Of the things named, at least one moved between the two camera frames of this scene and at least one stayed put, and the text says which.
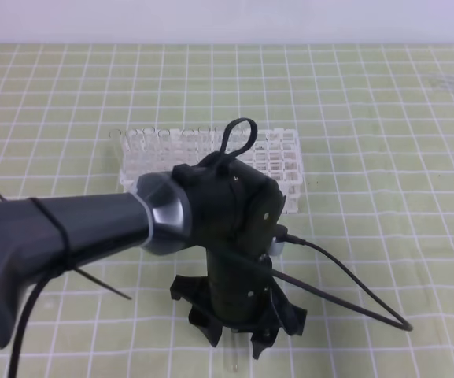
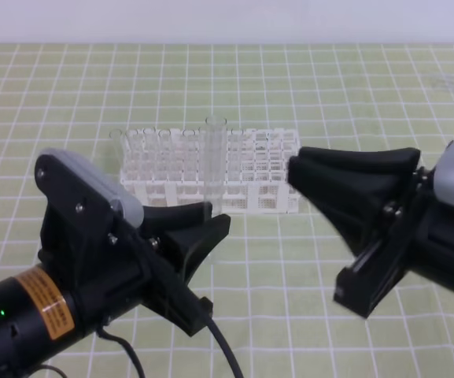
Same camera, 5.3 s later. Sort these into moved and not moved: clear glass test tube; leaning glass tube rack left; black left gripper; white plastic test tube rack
Moved: black left gripper; clear glass test tube
Not moved: leaning glass tube rack left; white plastic test tube rack
